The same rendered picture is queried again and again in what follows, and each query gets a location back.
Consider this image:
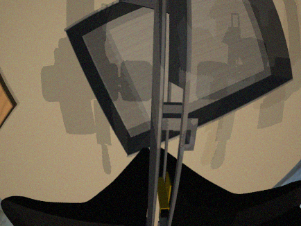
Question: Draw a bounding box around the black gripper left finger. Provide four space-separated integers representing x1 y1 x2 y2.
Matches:
1 148 150 226

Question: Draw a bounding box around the dark grey roasting tin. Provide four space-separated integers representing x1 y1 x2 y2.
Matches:
64 0 293 157

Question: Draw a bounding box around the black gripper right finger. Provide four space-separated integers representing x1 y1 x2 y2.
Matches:
166 153 301 226

